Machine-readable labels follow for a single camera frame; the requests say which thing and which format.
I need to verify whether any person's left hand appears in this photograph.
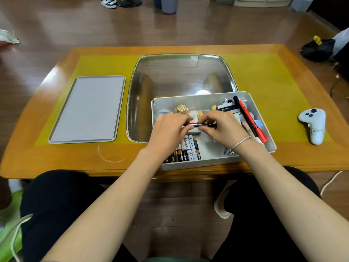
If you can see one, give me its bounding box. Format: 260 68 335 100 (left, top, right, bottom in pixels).
142 112 195 159

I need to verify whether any person's right hand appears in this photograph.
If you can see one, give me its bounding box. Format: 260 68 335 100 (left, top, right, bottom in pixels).
200 110 252 151

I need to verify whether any person's right forearm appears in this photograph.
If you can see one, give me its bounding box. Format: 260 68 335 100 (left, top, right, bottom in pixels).
231 137 349 262

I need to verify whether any person's left forearm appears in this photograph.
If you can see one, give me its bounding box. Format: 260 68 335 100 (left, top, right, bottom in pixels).
40 150 176 262

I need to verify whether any row of batteries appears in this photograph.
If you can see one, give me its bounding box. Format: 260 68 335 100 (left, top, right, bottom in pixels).
163 135 202 164

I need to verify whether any white storage box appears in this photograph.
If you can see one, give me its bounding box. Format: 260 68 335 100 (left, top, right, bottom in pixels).
151 91 277 171

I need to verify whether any black box with white label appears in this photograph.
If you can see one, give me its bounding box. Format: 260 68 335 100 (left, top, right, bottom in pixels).
216 104 238 113

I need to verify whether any red marker pen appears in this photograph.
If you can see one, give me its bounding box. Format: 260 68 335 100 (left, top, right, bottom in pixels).
233 96 268 144

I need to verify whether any yellow table mat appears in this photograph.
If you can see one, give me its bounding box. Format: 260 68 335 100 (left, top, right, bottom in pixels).
35 53 334 146

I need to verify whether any white slipper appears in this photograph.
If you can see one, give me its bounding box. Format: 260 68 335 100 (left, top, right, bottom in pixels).
213 179 238 219

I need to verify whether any grey rectangular tray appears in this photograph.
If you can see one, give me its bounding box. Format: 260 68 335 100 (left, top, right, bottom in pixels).
48 76 126 144

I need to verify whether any person's right leg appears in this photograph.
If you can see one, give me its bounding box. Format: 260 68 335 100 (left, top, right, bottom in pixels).
212 166 322 262

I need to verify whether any person's leg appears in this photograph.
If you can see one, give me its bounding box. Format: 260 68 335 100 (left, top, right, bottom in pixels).
212 166 322 262
20 169 131 262

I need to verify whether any white game controller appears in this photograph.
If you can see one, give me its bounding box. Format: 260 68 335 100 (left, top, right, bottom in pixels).
297 108 326 146

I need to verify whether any grey bin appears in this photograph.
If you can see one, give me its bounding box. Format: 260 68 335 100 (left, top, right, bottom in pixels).
161 0 178 15

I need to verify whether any black bag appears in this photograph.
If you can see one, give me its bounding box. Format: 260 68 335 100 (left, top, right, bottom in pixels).
300 35 336 63

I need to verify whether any white cabinet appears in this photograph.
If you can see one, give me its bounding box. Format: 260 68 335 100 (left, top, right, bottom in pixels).
234 0 294 8

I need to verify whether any black fan base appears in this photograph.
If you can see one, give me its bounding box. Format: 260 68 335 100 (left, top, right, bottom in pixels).
117 0 142 8

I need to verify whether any person's left leg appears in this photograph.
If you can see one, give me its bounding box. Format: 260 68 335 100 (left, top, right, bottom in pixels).
20 169 131 262

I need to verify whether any white cloth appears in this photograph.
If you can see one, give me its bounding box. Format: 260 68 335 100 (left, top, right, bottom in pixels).
331 27 349 61

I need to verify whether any green cushion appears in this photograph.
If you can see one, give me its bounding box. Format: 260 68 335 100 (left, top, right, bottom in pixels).
0 190 24 262

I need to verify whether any white crumpled object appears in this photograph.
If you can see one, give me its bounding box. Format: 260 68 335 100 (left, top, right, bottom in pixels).
0 29 21 45

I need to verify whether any silver bracelet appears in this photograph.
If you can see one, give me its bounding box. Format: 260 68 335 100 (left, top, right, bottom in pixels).
228 135 252 155

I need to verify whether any thin white string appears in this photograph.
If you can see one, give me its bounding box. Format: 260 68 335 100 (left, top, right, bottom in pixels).
98 144 125 163

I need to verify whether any black cable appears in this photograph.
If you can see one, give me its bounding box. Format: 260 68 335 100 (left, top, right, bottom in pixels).
329 76 342 99

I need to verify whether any white cable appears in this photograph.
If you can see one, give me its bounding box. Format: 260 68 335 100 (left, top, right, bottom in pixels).
320 170 344 197

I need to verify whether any white cord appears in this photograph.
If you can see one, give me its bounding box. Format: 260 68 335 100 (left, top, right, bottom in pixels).
0 213 34 262

